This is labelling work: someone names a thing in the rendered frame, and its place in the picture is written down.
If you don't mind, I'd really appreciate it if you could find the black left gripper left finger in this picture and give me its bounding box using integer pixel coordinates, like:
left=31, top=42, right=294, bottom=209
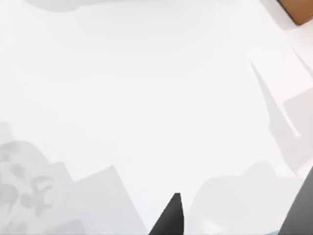
left=148, top=192, right=184, bottom=235

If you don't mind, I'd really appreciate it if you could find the wooden cupboard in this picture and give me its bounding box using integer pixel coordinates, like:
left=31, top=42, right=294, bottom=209
left=275, top=0, right=313, bottom=26

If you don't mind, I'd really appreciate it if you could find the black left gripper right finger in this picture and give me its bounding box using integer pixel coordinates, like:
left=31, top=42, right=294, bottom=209
left=278, top=166, right=313, bottom=235

